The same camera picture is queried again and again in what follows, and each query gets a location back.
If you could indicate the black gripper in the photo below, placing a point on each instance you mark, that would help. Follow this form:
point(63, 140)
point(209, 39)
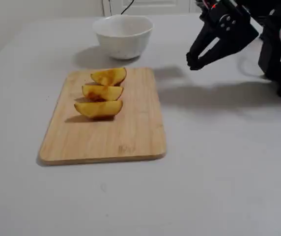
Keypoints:
point(238, 33)

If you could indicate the white ceramic bowl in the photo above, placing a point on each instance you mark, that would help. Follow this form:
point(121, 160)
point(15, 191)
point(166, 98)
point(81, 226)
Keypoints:
point(123, 37)

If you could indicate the apple slice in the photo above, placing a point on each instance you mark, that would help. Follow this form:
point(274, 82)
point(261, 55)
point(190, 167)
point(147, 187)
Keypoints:
point(98, 109)
point(106, 93)
point(108, 76)

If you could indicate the wooden cutting board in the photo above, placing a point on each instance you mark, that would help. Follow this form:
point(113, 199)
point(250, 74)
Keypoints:
point(120, 137)

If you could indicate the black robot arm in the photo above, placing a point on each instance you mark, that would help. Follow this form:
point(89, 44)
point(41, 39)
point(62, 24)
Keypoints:
point(278, 66)

